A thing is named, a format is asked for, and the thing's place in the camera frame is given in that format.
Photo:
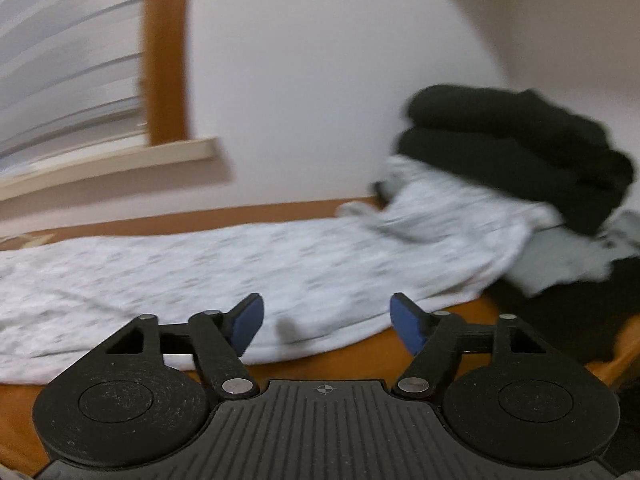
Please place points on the folded white patterned garment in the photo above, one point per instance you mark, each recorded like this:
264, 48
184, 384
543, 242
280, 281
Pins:
450, 195

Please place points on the white patterned pajama garment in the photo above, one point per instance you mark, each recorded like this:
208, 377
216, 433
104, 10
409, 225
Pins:
200, 280

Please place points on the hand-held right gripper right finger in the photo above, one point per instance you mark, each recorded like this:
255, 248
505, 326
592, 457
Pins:
407, 325

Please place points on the beige stone window sill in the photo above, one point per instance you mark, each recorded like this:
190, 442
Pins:
100, 170

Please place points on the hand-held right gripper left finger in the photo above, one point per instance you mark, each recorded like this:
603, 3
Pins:
247, 325

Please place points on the stack of dark folded clothes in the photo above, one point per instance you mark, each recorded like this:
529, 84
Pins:
510, 145

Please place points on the grey folded garment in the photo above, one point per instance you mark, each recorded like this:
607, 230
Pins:
560, 260

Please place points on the wooden window frame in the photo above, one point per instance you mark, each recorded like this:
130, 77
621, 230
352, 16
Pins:
167, 50

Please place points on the grey window blind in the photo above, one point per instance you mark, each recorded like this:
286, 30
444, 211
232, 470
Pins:
60, 60

